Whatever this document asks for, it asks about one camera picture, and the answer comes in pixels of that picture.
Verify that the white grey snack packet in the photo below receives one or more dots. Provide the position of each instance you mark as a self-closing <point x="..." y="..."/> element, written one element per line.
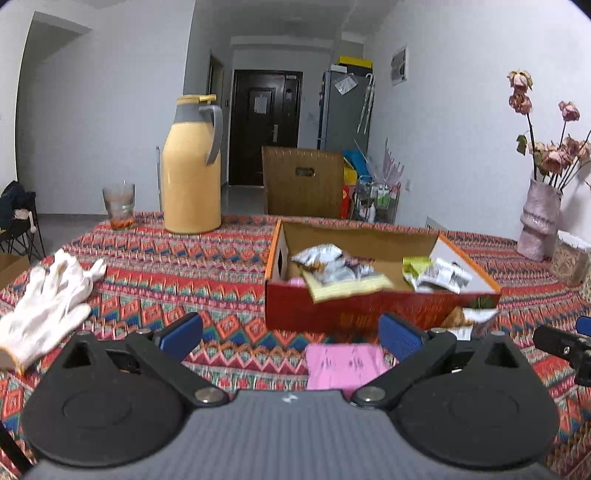
<point x="445" y="274"/>

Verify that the yellow red carton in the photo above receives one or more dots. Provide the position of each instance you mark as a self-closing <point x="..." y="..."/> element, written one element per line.
<point x="348" y="198"/>

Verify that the yellow striped snack packet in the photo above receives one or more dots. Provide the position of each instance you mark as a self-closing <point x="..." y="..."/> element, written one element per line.
<point x="344" y="288"/>

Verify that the white cotton glove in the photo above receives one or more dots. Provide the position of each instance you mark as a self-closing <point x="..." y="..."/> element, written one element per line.
<point x="41" y="309"/>

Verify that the silver brown snack packet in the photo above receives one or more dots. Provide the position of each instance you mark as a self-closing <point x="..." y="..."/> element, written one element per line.
<point x="318" y="256"/>

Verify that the white folded umbrella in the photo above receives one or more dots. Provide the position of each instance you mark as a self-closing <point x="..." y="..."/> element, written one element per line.
<point x="366" y="106"/>

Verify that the glass cup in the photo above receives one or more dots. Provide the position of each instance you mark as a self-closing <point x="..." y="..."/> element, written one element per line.
<point x="119" y="207"/>

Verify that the dark snack packet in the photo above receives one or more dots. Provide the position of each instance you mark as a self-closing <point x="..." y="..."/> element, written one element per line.
<point x="341" y="272"/>

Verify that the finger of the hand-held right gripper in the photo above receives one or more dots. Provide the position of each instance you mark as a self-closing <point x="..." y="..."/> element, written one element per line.
<point x="584" y="325"/>
<point x="563" y="344"/>

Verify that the green snack packet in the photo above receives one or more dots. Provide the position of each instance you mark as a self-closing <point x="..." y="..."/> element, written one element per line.
<point x="415" y="270"/>

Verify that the dark entrance door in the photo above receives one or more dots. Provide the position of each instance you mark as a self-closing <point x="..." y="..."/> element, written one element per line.
<point x="249" y="138"/>

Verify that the pink vase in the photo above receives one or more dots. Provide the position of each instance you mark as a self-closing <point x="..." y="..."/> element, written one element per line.
<point x="538" y="221"/>

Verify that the brown cardboard box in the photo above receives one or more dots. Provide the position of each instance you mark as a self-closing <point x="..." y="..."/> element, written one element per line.
<point x="11" y="270"/>

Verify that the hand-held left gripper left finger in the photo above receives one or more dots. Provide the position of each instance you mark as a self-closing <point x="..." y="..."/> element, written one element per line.
<point x="180" y="333"/>

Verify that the grey refrigerator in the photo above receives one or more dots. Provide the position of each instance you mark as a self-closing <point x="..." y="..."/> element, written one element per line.
<point x="339" y="120"/>

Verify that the black folding chair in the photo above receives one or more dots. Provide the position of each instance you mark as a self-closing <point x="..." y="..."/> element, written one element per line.
<point x="16" y="207"/>

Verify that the wooden chair back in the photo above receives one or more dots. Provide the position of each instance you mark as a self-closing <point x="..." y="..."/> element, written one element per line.
<point x="295" y="194"/>

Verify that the flat yellow box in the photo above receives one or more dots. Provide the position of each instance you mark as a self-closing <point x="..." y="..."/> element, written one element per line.
<point x="355" y="62"/>

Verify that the yellow thermos jug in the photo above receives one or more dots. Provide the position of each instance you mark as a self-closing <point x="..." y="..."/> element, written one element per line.
<point x="191" y="184"/>

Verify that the brown white snack packet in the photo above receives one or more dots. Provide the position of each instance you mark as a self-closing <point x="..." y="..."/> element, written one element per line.
<point x="475" y="321"/>

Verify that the purple dried flower bunch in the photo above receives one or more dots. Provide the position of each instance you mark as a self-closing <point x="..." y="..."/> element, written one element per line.
<point x="392" y="166"/>

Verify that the blue plastic item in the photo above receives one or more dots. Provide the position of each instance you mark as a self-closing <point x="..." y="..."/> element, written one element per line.
<point x="358" y="161"/>

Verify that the dried flowers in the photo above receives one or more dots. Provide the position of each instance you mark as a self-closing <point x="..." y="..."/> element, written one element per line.
<point x="554" y="157"/>

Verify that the red cardboard box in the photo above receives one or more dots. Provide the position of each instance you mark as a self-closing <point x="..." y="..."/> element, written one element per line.
<point x="323" y="314"/>

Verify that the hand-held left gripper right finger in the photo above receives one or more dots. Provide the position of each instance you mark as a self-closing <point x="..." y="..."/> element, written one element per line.
<point x="400" y="334"/>

